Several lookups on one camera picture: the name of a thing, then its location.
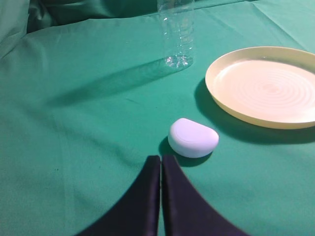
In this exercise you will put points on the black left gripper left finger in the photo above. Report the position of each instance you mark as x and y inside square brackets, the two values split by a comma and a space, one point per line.
[136, 213]

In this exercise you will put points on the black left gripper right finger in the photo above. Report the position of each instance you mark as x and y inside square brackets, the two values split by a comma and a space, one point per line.
[185, 212]

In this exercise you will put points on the pale yellow plastic plate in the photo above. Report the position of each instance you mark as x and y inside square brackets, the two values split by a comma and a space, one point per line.
[267, 86]

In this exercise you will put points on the small white rounded case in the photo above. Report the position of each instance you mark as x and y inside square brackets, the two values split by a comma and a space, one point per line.
[191, 139]

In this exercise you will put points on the green cloth backdrop and cover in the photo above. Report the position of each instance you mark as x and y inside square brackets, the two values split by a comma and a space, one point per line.
[82, 105]

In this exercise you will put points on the clear empty plastic bottle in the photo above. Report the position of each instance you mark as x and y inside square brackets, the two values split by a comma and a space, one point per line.
[176, 18]

